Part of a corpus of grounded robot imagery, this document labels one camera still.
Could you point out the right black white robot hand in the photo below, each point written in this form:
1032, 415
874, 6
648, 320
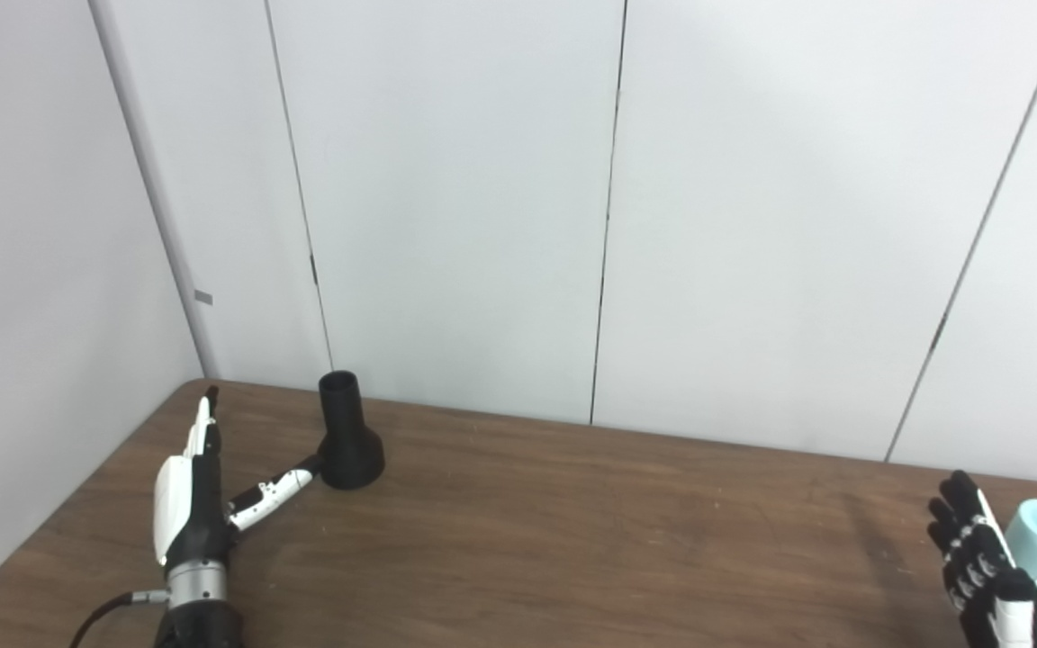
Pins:
982, 576

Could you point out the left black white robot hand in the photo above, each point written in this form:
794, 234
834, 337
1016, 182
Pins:
199, 504

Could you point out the black flared nozzle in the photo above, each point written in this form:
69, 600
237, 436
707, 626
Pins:
349, 454

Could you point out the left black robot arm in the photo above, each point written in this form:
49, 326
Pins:
199, 612

